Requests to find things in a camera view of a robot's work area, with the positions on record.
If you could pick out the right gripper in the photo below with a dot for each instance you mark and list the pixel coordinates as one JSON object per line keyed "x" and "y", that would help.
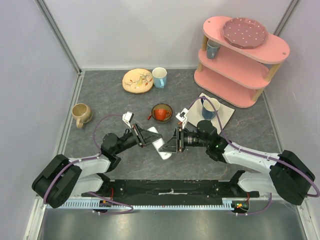
{"x": 179, "y": 140}

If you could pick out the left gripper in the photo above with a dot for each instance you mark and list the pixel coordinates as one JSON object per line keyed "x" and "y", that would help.
{"x": 144, "y": 136}

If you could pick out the white remote control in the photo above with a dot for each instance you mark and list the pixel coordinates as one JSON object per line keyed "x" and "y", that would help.
{"x": 161, "y": 152}

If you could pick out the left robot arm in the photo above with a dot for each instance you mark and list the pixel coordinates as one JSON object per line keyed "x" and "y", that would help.
{"x": 67, "y": 177}

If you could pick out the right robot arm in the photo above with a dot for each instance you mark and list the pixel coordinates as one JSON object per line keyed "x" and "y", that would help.
{"x": 283, "y": 174}

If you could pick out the orange cup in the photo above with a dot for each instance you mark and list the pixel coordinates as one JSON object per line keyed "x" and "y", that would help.
{"x": 161, "y": 114}

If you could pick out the brown patterned bowl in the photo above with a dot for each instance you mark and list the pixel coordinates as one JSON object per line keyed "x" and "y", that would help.
{"x": 164, "y": 106}

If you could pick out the dark blue mug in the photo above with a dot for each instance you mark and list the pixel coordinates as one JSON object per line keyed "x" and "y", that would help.
{"x": 210, "y": 107}

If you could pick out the yellow floral plate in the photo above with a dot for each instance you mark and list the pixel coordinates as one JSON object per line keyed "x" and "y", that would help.
{"x": 137, "y": 81}

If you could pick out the light blue mug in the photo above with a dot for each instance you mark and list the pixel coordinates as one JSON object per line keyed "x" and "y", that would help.
{"x": 159, "y": 77}

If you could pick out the beige ceramic mug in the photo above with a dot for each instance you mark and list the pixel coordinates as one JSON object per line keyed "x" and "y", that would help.
{"x": 82, "y": 114}

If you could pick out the pink three-tier shelf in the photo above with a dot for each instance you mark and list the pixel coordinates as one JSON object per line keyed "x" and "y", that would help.
{"x": 238, "y": 75}

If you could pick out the blue mug on shelf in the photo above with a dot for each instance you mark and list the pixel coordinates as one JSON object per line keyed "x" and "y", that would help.
{"x": 212, "y": 48}

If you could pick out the mauve polka dot plate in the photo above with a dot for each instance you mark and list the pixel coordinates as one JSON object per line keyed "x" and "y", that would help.
{"x": 244, "y": 33}

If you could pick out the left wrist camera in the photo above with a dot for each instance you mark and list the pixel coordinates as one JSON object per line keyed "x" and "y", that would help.
{"x": 127, "y": 118}

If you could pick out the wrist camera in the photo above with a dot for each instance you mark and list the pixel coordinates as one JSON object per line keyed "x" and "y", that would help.
{"x": 127, "y": 118}
{"x": 182, "y": 117}

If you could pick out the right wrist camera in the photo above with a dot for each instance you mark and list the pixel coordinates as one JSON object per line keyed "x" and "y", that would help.
{"x": 182, "y": 117}

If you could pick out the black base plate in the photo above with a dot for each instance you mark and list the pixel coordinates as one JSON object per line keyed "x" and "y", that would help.
{"x": 172, "y": 192}

